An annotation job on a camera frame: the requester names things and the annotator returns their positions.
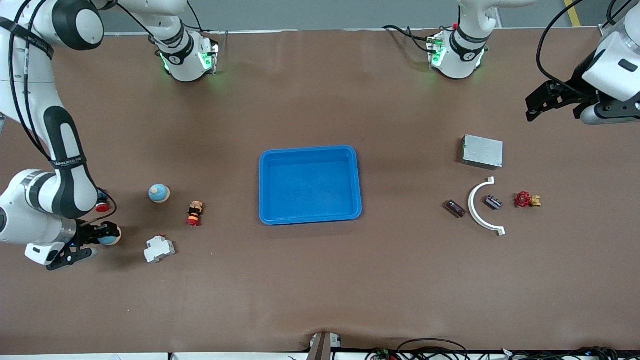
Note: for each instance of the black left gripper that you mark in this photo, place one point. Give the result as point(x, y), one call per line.
point(576, 85)

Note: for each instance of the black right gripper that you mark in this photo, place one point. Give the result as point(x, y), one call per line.
point(86, 233)

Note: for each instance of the blue bell with white button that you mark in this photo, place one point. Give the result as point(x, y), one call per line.
point(110, 241)

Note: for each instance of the blue bell with orange button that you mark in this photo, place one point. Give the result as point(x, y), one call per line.
point(159, 193)

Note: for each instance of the black striped capacitor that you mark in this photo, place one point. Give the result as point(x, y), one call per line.
point(494, 202)

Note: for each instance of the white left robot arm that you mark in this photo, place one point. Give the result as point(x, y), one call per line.
point(462, 55)

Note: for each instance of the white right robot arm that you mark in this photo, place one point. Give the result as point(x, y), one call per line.
point(30, 220)

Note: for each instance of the white circuit breaker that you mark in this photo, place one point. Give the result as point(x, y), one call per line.
point(159, 248)

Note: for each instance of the silver metal power supply box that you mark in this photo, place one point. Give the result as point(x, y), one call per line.
point(482, 151)

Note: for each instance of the orange and red push button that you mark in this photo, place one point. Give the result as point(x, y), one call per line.
point(195, 212)

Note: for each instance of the brass valve with red handwheel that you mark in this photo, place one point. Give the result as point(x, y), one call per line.
point(523, 199)

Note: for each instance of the blue plastic tray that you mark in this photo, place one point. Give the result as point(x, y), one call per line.
point(310, 185)

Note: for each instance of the black switch with red mushroom button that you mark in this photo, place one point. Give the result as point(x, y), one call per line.
point(103, 206)

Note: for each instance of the aluminium frame profile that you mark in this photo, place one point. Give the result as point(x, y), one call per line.
point(617, 17)

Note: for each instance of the white curved plastic bracket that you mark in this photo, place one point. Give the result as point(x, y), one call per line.
point(475, 212)

